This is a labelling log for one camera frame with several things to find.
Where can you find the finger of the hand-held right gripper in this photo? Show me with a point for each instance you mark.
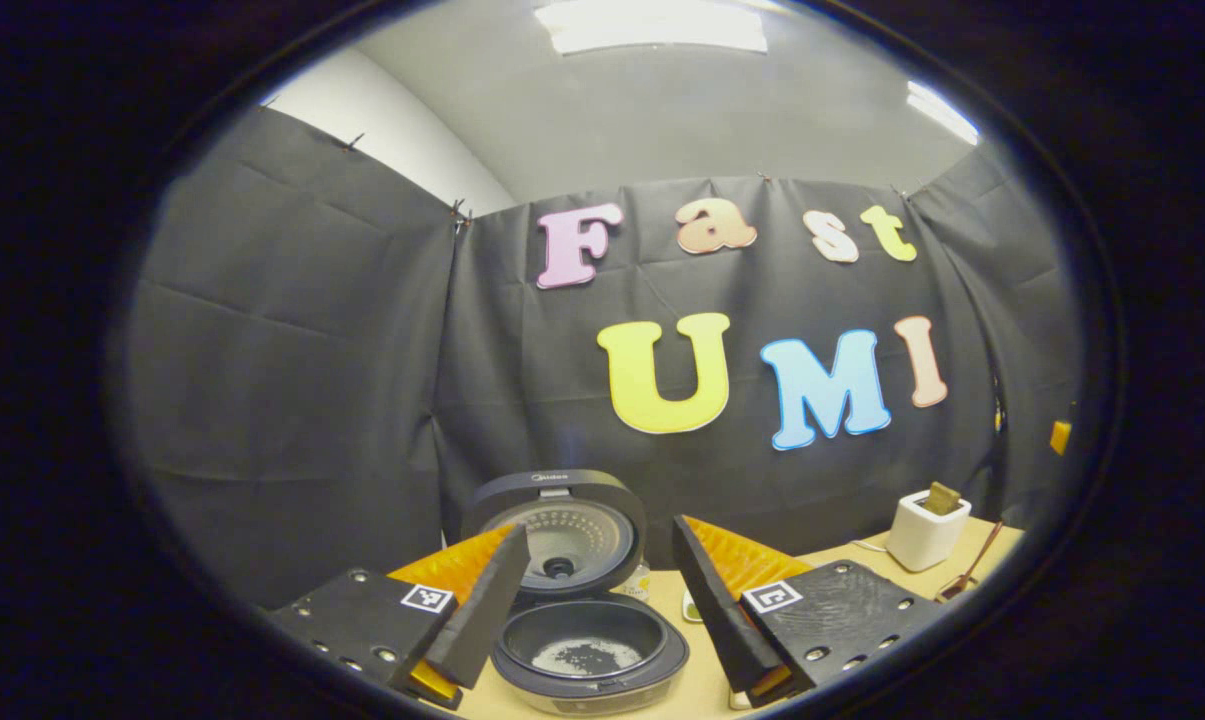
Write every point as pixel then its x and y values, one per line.
pixel 1061 437

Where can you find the brown wooden spoon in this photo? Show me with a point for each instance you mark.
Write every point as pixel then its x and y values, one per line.
pixel 974 562

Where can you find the dark grey rice cooker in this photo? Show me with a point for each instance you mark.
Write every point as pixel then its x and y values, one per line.
pixel 602 690

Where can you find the long ceiling light panel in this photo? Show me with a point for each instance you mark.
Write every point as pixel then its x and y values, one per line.
pixel 652 25

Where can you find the small clear glass bottle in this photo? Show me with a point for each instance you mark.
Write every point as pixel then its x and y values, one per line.
pixel 640 582

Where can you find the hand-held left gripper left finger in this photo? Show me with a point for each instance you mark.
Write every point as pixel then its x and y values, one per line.
pixel 487 610

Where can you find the small ceiling light panel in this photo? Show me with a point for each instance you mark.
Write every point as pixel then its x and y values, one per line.
pixel 944 112

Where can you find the white rice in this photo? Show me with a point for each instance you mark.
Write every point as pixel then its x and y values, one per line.
pixel 584 656

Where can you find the brown toast slice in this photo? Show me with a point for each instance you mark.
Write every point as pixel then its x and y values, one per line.
pixel 942 498

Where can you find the white divided dish of beans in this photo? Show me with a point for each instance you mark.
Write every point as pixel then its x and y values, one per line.
pixel 692 608

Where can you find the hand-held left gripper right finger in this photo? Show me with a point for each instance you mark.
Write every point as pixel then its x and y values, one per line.
pixel 722 615

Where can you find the white toaster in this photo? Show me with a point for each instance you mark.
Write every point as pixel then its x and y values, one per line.
pixel 922 540

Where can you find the black backdrop cloth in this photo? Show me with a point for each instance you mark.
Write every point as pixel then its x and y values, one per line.
pixel 302 380

